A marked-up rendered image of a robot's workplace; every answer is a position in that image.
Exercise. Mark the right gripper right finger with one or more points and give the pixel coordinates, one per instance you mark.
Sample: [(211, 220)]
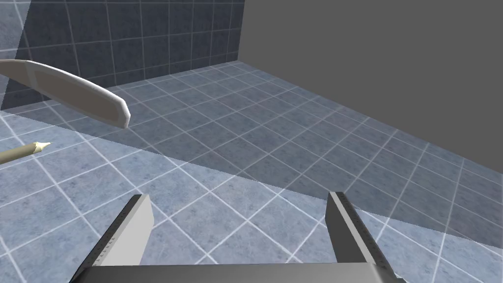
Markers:
[(349, 232)]

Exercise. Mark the beige pencil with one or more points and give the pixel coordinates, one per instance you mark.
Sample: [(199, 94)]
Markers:
[(21, 151)]

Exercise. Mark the pale grey knife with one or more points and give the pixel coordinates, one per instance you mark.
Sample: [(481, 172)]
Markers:
[(67, 89)]

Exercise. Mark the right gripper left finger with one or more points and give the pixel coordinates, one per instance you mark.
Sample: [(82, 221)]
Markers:
[(127, 236)]

